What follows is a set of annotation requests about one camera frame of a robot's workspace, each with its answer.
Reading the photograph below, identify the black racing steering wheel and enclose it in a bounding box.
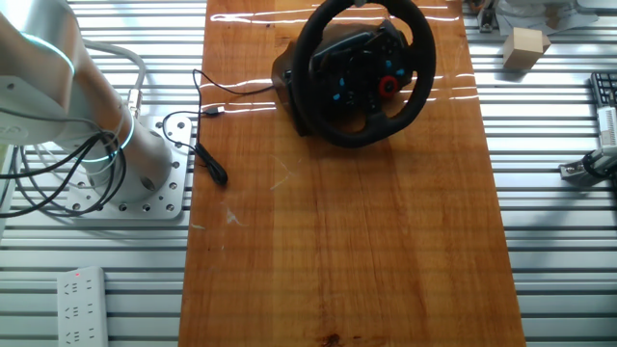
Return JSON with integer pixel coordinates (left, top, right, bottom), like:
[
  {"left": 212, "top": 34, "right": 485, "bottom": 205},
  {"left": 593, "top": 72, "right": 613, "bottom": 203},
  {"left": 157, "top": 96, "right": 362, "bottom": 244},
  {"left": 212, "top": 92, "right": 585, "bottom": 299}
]
[{"left": 291, "top": 0, "right": 438, "bottom": 149}]

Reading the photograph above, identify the brown wooden board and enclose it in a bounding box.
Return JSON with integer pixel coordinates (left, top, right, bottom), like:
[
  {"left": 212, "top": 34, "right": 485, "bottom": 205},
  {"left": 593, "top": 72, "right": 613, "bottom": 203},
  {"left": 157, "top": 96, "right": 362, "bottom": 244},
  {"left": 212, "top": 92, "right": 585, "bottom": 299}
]
[{"left": 177, "top": 0, "right": 527, "bottom": 347}]

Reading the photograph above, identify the silver robot mounting plate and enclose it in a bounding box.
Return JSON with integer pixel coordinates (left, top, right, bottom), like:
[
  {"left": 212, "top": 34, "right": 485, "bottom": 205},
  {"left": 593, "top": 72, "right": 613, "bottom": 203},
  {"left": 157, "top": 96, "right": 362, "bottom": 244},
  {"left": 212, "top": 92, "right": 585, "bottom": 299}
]
[{"left": 65, "top": 115, "right": 194, "bottom": 221}]

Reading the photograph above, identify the tan cardboard box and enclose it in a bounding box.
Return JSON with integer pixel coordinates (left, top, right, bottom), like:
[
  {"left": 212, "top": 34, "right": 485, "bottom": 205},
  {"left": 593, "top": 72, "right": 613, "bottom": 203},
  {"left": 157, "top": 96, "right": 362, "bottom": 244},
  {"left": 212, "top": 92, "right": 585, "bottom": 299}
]
[{"left": 502, "top": 27, "right": 552, "bottom": 70}]

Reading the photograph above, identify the white power strip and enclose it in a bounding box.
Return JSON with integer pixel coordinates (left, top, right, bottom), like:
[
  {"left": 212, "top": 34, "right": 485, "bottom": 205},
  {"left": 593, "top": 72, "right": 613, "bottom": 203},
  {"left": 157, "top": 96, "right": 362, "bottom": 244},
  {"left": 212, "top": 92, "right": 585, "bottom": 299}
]
[{"left": 56, "top": 266, "right": 110, "bottom": 347}]

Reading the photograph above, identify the black keyboard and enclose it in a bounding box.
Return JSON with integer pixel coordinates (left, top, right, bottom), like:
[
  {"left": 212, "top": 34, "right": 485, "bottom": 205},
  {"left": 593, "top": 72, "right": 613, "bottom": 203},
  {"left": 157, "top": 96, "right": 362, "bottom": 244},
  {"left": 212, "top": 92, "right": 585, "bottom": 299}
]
[{"left": 590, "top": 71, "right": 617, "bottom": 108}]

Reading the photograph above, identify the black USB cable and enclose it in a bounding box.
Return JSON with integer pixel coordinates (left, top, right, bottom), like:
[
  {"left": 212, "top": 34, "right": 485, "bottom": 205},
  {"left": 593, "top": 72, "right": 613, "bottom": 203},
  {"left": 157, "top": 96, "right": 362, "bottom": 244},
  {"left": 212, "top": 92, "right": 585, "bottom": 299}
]
[{"left": 161, "top": 69, "right": 277, "bottom": 188}]

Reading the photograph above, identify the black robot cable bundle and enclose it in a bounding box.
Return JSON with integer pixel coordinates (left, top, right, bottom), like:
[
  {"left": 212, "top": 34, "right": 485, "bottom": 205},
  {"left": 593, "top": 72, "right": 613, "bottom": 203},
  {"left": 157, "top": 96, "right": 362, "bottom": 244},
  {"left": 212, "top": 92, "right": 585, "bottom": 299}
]
[{"left": 0, "top": 127, "right": 127, "bottom": 218}]

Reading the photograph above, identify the thick grey robot cable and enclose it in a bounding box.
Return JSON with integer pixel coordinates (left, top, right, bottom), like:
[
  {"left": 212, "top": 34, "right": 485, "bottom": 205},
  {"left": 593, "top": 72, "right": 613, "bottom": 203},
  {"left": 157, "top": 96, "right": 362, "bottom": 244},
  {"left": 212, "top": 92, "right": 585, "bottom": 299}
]
[{"left": 81, "top": 39, "right": 148, "bottom": 120}]

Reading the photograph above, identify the small silver metal bracket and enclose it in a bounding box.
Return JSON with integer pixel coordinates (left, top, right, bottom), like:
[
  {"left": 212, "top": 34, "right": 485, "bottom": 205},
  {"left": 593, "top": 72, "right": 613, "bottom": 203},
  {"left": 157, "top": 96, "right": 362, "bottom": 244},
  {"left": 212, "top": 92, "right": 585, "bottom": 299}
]
[{"left": 475, "top": 5, "right": 498, "bottom": 34}]

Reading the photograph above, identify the silver rod with bracket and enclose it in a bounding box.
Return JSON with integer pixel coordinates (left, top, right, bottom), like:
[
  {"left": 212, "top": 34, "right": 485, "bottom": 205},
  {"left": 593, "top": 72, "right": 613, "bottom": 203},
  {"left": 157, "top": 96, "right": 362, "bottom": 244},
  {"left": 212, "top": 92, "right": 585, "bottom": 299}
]
[{"left": 558, "top": 146, "right": 617, "bottom": 188}]

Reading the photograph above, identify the silver ribbed camera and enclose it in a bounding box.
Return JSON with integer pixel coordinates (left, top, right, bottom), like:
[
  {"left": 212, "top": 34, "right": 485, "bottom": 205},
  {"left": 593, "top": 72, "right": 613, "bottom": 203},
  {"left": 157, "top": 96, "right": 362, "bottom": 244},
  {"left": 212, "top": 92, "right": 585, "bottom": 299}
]
[{"left": 596, "top": 106, "right": 617, "bottom": 147}]

